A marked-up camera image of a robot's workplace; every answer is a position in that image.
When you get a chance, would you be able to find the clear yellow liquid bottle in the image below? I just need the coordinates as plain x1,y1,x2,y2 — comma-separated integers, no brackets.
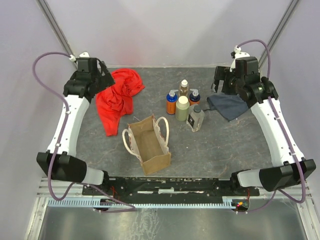
178,79,189,97

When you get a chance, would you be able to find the white cap cream bottle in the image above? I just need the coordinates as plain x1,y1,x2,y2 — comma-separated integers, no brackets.
175,96,190,122

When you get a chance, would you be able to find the square clear dark-cap bottle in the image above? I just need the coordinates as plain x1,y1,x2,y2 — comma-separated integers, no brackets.
186,104,205,132

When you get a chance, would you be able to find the printed canvas tote bag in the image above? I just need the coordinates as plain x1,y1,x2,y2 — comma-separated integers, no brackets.
121,115,171,176

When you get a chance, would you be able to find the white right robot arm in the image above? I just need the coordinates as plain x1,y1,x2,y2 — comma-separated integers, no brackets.
211,52,316,192

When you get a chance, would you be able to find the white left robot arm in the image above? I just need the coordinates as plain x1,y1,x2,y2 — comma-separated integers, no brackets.
36,52,115,185

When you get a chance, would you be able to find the red cloth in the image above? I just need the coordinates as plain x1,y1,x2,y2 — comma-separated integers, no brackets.
95,68,145,137

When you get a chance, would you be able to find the dark blue cloth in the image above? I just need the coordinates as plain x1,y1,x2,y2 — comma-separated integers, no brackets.
206,93,249,122

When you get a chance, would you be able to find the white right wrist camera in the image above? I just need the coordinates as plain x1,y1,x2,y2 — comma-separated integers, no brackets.
230,45,250,60

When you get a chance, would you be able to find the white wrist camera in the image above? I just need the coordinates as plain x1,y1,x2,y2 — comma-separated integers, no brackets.
230,45,250,60
68,51,90,63

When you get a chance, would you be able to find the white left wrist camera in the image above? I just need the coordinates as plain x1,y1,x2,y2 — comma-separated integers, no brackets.
68,51,90,63

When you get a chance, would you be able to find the left aluminium frame post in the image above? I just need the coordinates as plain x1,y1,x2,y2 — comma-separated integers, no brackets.
35,0,75,55

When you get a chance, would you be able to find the aluminium frame post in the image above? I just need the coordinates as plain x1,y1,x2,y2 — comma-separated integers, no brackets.
35,0,75,55
257,0,302,70

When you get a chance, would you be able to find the right aluminium frame post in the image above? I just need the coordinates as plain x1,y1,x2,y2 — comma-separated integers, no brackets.
257,0,302,70

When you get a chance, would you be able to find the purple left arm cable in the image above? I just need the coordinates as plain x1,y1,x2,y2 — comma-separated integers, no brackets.
32,51,137,213

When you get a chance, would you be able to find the light blue cable duct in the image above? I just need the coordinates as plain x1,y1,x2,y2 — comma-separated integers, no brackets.
47,196,247,208

